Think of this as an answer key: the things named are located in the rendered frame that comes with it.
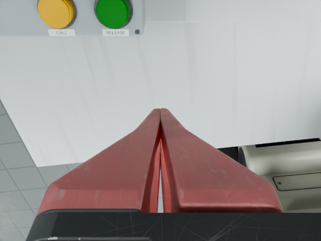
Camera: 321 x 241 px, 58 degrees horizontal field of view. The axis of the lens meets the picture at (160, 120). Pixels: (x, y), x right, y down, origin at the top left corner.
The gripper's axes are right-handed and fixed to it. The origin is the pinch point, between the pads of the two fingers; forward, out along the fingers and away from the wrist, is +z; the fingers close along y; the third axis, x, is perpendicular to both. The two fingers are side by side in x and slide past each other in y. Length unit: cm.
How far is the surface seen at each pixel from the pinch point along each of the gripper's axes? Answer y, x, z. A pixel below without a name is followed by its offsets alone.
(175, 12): -2.3, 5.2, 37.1
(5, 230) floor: 119, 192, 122
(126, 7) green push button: 4.0, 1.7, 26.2
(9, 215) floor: 111, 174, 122
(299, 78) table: -24.8, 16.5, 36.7
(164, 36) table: -0.6, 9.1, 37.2
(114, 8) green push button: 5.5, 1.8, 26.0
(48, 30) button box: 14.4, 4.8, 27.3
